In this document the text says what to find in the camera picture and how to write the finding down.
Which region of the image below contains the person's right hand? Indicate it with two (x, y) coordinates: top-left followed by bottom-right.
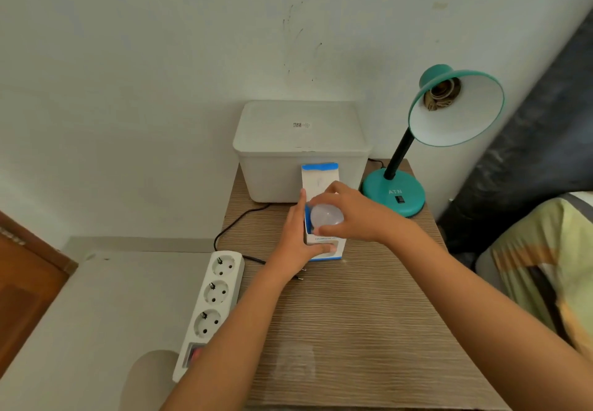
(307, 181), (409, 245)

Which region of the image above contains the person's left hand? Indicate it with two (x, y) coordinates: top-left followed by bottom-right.
(266, 188), (338, 282)

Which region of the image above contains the white light bulb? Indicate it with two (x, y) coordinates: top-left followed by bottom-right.
(309, 202), (344, 231)

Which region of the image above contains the white and blue bulb box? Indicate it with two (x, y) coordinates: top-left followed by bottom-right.
(301, 162), (347, 262)

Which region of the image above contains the person's left forearm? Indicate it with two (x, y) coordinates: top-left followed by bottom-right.
(160, 258), (307, 411)

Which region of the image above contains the person's right forearm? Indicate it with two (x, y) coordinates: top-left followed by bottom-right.
(388, 226), (593, 411)

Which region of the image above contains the translucent white storage container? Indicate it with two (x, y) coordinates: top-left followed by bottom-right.
(237, 149), (371, 204)

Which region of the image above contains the white storage container lid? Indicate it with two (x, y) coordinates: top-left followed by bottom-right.
(233, 100), (374, 157)

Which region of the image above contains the white power strip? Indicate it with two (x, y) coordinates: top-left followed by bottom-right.
(172, 251), (245, 383)

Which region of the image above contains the teal desk lamp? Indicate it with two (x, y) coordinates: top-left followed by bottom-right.
(360, 64), (506, 218)

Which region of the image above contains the dark grey mattress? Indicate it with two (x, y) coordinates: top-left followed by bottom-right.
(437, 7), (593, 259)

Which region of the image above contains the yellow striped pillow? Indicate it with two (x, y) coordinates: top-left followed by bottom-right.
(474, 191), (593, 361)

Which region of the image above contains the brown wooden door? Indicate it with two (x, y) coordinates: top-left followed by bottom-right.
(0, 210), (79, 379)

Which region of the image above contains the black lamp cable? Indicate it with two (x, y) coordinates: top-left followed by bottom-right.
(213, 159), (388, 266)

